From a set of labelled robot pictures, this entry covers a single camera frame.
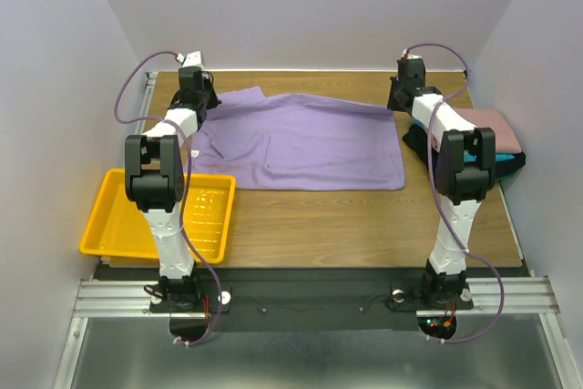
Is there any purple t shirt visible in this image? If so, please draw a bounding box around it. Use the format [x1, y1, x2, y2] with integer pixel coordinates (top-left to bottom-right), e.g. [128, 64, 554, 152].
[192, 87, 405, 191]

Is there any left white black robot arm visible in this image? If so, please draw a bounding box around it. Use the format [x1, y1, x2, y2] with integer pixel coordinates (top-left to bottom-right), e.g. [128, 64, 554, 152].
[124, 62, 220, 312]

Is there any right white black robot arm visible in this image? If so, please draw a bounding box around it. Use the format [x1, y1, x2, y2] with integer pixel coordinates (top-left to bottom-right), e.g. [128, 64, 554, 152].
[388, 55, 496, 307]

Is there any black folded t shirt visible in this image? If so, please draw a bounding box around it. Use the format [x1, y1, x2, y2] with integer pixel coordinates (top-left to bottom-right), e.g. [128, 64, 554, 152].
[402, 120, 527, 182]

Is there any pink folded t shirt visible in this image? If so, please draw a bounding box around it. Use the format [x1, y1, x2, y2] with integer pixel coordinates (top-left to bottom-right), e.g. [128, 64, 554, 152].
[450, 108, 523, 154]

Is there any yellow plastic tray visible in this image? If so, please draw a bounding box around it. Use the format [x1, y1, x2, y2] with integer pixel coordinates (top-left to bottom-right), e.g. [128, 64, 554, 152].
[78, 169, 236, 265]

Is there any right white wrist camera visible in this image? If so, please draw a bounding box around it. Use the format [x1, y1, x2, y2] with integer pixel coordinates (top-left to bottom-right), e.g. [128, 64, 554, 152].
[401, 49, 421, 60]

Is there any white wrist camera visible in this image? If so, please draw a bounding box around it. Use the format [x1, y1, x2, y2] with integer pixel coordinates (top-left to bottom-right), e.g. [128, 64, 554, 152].
[401, 49, 421, 60]
[175, 51, 205, 69]

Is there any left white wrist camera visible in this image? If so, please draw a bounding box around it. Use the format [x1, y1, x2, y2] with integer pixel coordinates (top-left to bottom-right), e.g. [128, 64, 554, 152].
[175, 51, 205, 69]

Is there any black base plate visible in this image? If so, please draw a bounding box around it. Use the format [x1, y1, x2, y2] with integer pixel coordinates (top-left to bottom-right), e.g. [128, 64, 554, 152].
[93, 263, 529, 333]

